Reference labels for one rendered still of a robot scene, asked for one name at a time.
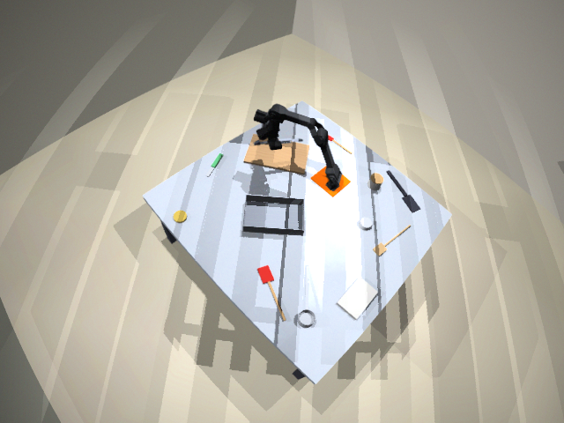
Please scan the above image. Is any yellow round disc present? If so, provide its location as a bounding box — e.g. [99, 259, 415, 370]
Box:
[174, 211, 188, 223]

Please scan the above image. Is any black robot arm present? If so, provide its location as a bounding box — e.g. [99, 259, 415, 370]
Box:
[254, 103, 343, 191]

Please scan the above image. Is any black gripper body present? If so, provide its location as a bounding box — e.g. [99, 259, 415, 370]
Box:
[263, 123, 282, 150]

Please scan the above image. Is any red spatula with wooden handle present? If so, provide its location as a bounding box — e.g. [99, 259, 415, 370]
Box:
[257, 265, 286, 321]

